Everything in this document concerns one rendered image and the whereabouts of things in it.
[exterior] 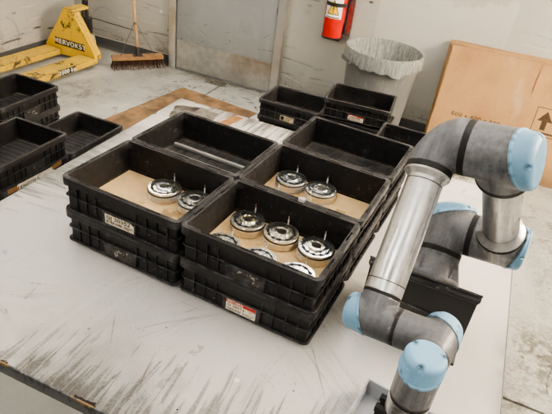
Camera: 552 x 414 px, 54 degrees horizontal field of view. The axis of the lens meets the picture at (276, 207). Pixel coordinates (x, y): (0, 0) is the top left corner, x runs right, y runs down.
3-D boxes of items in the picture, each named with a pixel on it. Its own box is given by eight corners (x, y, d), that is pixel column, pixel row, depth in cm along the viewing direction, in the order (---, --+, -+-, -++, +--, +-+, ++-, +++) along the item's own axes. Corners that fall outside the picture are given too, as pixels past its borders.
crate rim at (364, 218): (390, 186, 175) (392, 179, 174) (360, 230, 152) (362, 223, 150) (279, 149, 188) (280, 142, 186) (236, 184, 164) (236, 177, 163)
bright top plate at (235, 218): (270, 218, 161) (270, 216, 160) (256, 235, 152) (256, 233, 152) (239, 207, 163) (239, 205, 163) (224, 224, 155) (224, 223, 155)
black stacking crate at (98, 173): (232, 210, 169) (235, 179, 163) (177, 260, 146) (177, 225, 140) (130, 171, 182) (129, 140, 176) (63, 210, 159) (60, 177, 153)
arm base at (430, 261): (451, 296, 153) (462, 263, 154) (461, 292, 138) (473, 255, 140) (399, 276, 156) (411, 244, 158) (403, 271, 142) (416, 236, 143)
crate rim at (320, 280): (360, 230, 152) (361, 223, 150) (319, 291, 128) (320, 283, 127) (236, 184, 164) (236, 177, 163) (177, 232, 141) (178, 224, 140)
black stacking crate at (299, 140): (406, 175, 204) (414, 147, 197) (383, 210, 180) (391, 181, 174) (310, 143, 216) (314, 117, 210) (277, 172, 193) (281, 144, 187)
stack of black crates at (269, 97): (324, 147, 367) (333, 99, 348) (310, 165, 343) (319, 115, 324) (271, 131, 377) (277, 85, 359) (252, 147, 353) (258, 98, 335)
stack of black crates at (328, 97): (384, 163, 358) (402, 97, 333) (372, 185, 331) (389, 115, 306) (324, 145, 369) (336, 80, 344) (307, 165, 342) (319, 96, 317)
